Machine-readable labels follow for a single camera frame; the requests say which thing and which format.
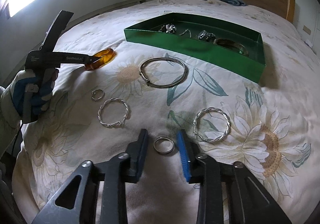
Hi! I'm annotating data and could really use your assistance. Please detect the amber bangle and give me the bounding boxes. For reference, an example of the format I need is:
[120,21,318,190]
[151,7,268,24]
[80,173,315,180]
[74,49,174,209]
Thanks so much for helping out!
[85,48,117,71]

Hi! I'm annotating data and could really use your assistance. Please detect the green jewelry box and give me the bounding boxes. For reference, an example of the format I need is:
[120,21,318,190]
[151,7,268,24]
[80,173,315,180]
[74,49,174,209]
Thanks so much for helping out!
[124,13,266,83]

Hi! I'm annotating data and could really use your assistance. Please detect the beaded bracelet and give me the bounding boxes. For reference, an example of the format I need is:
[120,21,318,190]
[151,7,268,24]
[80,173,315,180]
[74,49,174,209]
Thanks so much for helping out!
[158,23,178,34]

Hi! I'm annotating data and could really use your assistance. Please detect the small silver ring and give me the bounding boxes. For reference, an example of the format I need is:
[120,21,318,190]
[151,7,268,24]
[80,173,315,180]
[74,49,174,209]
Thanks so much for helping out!
[90,88,105,102]

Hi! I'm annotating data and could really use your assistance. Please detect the tiny silver ring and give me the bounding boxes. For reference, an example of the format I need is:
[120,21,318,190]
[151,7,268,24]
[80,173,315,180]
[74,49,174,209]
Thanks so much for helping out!
[153,136,176,156]

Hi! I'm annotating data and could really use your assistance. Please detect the gloved left hand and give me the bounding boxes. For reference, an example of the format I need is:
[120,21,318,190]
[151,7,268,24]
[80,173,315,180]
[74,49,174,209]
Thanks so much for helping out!
[1,68,59,128]

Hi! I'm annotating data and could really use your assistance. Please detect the plain silver bangle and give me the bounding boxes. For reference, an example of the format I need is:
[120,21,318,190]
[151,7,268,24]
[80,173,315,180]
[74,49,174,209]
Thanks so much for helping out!
[138,57,188,89]

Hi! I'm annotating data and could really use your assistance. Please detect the floral bed duvet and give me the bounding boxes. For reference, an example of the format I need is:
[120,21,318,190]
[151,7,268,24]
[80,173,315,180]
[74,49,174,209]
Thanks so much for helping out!
[12,0,319,223]

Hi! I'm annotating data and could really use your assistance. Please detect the dark jade bangle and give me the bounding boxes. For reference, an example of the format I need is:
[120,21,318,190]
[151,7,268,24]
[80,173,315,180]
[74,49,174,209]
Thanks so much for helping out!
[214,39,249,57]

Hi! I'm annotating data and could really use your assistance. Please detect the silver gem ring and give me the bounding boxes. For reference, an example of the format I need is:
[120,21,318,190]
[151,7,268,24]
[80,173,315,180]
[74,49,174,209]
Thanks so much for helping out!
[197,30,217,42]

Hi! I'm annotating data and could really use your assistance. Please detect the twisted silver bangle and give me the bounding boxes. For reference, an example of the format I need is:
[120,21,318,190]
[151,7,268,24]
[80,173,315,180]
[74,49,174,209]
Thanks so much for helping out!
[193,107,231,143]
[97,97,131,128]

